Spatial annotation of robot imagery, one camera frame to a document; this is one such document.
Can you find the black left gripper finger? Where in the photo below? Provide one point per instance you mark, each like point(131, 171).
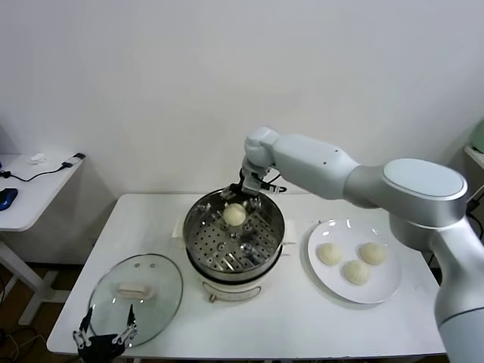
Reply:
point(87, 319)
point(131, 315)

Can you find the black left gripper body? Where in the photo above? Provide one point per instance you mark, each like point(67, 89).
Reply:
point(100, 349)

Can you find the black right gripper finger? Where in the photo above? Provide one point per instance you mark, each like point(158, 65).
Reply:
point(228, 193)
point(254, 204)

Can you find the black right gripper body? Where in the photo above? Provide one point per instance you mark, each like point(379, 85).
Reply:
point(238, 191)

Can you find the white steamed baozi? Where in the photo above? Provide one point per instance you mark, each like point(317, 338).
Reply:
point(234, 215)
point(329, 253)
point(356, 272)
point(373, 253)

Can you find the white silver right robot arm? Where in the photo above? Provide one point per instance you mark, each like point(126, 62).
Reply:
point(321, 166)

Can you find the stainless steel steamer basket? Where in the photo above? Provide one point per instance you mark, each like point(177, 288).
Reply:
point(211, 246)

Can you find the white electric cooker pot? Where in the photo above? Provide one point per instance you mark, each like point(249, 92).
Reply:
point(230, 293)

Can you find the white side desk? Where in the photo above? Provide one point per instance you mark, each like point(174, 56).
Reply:
point(38, 196)

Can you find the blue computer mouse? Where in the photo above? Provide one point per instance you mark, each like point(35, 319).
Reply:
point(7, 199)

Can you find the white round plate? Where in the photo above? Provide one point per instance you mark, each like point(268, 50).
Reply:
point(382, 283)

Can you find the small white plastic object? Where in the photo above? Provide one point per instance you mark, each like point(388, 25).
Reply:
point(38, 159)

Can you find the white side shelf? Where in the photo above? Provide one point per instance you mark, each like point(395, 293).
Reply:
point(476, 154)

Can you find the pale green appliance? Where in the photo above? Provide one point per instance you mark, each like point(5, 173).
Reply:
point(479, 136)

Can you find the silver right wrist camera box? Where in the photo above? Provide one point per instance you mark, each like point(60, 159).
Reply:
point(252, 183)

